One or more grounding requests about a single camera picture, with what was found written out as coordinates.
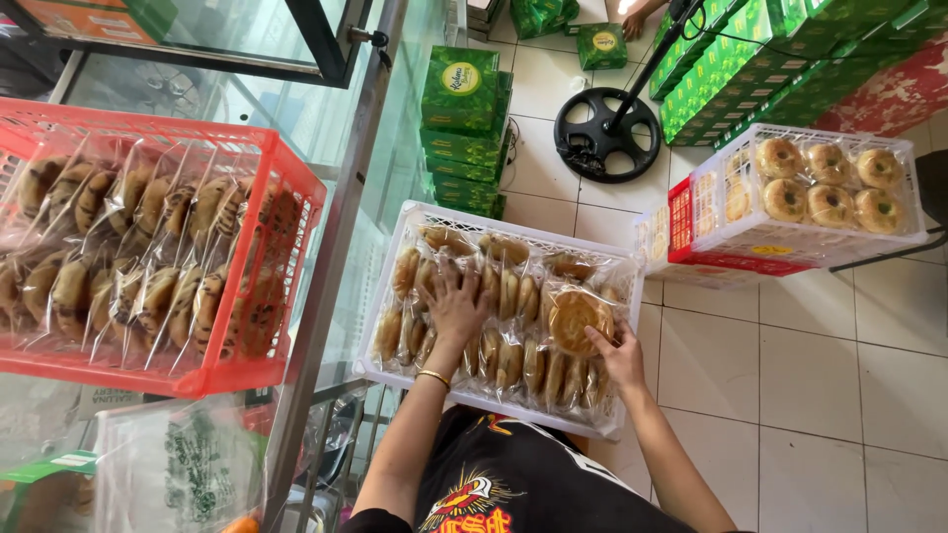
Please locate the person's right hand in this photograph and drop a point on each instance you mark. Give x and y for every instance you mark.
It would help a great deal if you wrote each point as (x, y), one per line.
(624, 361)

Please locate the person's left hand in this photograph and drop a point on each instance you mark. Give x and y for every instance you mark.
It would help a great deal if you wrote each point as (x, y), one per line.
(455, 315)

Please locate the round golden pastry packet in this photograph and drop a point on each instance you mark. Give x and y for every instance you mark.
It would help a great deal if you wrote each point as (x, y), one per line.
(574, 315)

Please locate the heap of wrapped brown pastries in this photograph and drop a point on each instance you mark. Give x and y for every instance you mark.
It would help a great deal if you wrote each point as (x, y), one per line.
(511, 355)

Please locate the low white plastic crate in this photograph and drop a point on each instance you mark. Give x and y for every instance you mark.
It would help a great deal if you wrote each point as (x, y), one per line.
(652, 237)

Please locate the glass display cabinet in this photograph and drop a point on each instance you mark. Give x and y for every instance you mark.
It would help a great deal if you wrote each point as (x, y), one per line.
(333, 237)

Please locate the small red plastic crate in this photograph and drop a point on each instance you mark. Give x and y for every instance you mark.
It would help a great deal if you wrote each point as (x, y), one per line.
(680, 215)

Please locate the black printed t-shirt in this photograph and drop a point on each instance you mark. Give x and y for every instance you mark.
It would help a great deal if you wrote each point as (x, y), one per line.
(518, 481)

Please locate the tall stack of green boxes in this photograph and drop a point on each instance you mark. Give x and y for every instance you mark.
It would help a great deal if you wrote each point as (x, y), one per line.
(461, 118)

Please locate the white crate with yellow label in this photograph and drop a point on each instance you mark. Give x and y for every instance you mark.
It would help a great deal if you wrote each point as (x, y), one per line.
(800, 248)

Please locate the black fan stand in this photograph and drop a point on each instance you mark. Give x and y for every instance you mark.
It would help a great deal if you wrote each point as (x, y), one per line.
(604, 137)

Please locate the stack of grey cartons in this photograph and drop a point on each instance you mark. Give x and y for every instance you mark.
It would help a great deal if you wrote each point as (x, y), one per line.
(483, 15)

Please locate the single green pastry box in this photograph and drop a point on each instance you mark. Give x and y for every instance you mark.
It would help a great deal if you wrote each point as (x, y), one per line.
(601, 46)

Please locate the clear plastic bag green print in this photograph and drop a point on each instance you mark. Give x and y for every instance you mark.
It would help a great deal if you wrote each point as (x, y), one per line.
(185, 466)

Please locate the small heap of green cartons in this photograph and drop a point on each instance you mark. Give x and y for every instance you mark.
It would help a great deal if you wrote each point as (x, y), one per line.
(541, 15)

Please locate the long row of green boxes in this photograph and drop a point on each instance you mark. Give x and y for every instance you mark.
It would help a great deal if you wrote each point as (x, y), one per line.
(740, 66)

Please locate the row of wrapped chocolate-striped pastries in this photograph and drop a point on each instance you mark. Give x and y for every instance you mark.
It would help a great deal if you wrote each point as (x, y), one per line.
(133, 259)

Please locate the worn red bench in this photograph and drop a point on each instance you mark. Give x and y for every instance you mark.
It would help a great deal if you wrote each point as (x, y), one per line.
(896, 92)

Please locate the green-lidded pastry box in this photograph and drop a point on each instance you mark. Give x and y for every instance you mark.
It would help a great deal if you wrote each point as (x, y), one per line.
(44, 488)

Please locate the orange and green box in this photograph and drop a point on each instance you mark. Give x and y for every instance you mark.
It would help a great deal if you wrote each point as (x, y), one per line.
(96, 18)

